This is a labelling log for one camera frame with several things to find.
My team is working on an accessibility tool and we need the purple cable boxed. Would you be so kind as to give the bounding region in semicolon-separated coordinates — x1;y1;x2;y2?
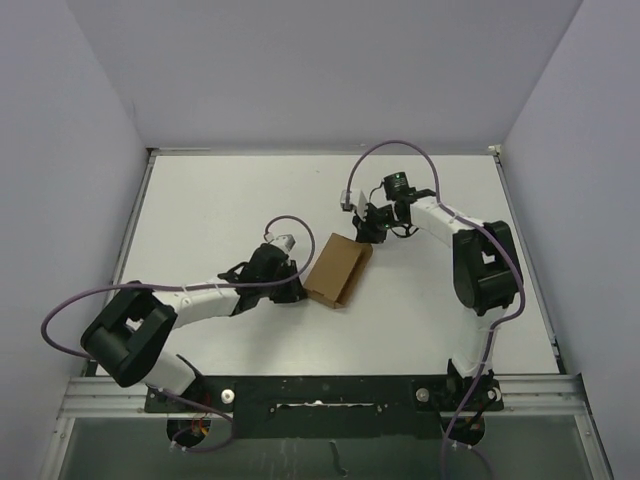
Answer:
344;140;526;480
39;215;316;454

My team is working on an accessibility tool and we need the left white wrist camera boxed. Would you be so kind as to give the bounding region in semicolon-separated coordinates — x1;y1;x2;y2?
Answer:
263;231;296;255

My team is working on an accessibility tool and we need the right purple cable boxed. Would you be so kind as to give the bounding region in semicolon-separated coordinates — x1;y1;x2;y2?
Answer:
344;140;526;480

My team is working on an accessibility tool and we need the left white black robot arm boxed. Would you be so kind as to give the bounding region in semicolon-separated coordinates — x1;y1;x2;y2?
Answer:
80;235;306;411

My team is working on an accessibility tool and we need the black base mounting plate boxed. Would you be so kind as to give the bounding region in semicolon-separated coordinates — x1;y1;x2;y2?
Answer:
144;373;501;451

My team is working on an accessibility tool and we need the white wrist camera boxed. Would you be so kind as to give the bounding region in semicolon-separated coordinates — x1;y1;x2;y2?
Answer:
263;231;296;255
340;189;367;217

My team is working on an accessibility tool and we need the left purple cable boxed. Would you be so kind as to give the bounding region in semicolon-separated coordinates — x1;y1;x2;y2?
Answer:
39;215;316;454

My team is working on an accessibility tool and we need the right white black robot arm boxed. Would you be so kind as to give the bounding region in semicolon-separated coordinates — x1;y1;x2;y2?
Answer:
340;172;523;409

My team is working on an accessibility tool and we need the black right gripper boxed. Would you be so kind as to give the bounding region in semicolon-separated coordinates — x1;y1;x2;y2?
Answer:
352;201;402;245

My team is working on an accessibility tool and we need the brown cardboard paper box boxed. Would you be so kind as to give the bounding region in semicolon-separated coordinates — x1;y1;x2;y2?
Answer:
304;233;373;309

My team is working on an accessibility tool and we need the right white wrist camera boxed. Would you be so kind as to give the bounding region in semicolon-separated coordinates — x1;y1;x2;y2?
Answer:
340;189;367;217

